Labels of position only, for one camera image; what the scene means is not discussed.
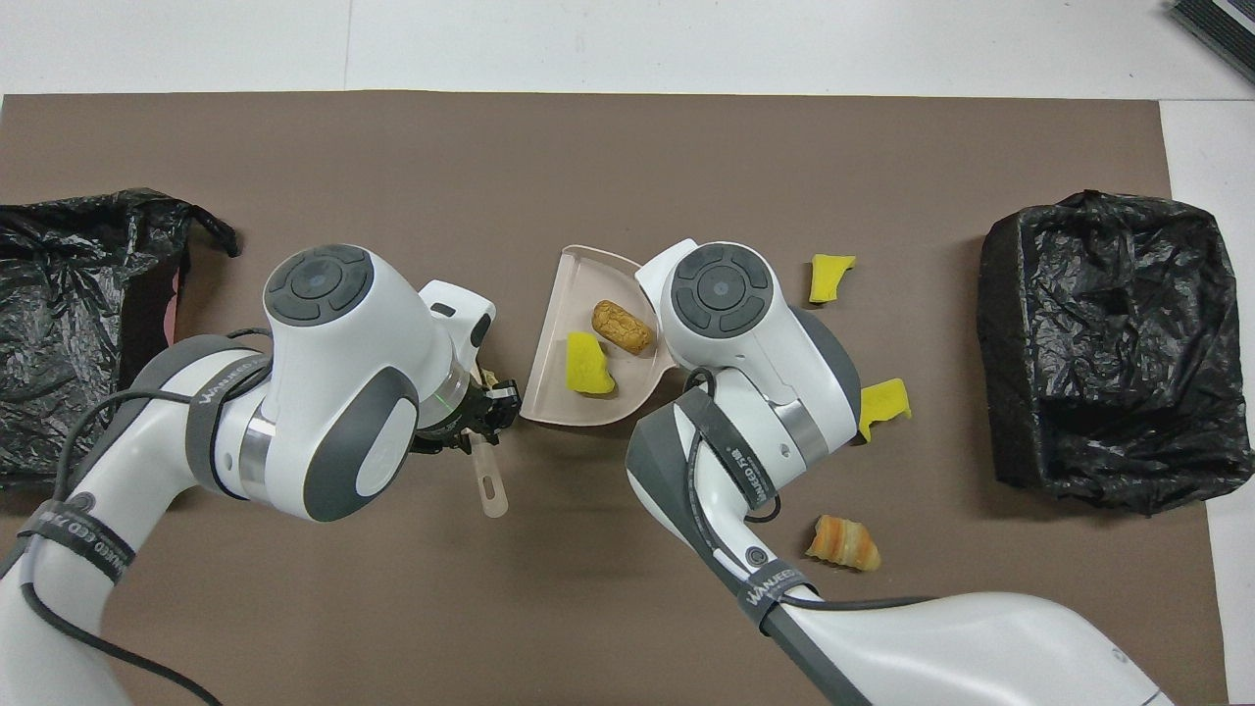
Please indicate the black bag lined pink bin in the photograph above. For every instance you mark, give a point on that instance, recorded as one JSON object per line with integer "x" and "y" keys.
{"x": 59, "y": 294}

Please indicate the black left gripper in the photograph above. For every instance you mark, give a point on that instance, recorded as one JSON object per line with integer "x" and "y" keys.
{"x": 456, "y": 417}

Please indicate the black ribbed panel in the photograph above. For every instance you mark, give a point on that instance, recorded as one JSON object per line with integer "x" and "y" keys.
{"x": 1221, "y": 25}

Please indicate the small yellow sponge wedge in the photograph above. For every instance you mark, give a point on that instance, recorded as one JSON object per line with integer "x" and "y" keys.
{"x": 829, "y": 277}

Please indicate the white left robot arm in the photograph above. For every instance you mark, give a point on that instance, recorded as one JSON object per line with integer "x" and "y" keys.
{"x": 333, "y": 392}

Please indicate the beige plastic dustpan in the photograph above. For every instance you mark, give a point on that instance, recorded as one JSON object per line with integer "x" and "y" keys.
{"x": 559, "y": 392}

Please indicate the brown paper table mat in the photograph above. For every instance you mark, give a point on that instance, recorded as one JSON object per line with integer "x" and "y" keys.
{"x": 627, "y": 147}

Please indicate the striped croissant piece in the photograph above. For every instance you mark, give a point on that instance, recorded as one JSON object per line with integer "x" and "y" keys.
{"x": 843, "y": 544}

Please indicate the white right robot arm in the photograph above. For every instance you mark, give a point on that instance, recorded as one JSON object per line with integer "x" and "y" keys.
{"x": 735, "y": 304}

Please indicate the brown oval bread roll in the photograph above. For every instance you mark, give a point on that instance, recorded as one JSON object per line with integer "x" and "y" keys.
{"x": 623, "y": 327}

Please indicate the notched yellow sponge chunk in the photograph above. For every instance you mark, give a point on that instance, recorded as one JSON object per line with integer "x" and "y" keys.
{"x": 885, "y": 404}

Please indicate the beige hand brush black bristles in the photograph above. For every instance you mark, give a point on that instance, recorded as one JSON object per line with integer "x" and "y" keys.
{"x": 490, "y": 490}

